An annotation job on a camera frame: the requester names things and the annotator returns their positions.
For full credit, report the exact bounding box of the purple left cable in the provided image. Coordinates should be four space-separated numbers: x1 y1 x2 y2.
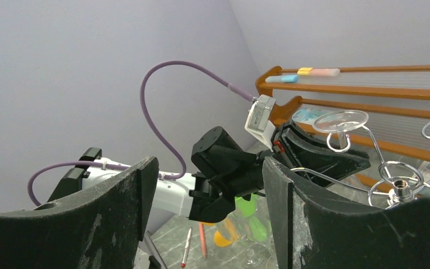
27 60 256 207

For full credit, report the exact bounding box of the yellow pink eraser bar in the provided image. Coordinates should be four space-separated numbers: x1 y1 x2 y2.
297 67 341 77

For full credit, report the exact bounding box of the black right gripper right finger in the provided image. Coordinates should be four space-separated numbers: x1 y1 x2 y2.
262 157 430 268

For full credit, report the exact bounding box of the orange plastic goblet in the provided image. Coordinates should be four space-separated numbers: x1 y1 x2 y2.
200 217 241 248

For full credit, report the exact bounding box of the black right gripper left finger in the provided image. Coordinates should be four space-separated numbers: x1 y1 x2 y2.
0 157 159 268

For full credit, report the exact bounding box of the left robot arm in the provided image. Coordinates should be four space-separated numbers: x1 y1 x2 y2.
152 121 370 223

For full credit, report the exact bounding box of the orange wooden shelf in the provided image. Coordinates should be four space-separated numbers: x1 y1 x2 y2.
255 64 430 194

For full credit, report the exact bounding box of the clear wide wine glass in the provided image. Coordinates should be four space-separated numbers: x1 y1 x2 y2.
225 218 278 268

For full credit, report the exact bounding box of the red pen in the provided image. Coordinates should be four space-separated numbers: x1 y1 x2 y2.
198 222 208 258

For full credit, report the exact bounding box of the silver red-tipped pen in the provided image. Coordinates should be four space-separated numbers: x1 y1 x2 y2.
181 227 193 268

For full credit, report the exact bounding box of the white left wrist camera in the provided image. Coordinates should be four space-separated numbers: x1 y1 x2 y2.
244 95 276 151

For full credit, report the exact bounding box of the chrome wine glass rack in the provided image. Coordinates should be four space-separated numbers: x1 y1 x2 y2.
291 114 430 208

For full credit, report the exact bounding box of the clear stemmed wine glass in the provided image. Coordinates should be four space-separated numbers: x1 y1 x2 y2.
312 110 369 153

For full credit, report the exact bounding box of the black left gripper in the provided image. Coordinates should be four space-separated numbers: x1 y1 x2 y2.
255 120 371 177

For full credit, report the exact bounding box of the green plastic goblet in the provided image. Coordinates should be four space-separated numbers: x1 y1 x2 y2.
235 194 268 244

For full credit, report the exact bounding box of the blue eraser bar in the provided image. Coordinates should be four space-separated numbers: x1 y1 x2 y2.
265 75 299 84

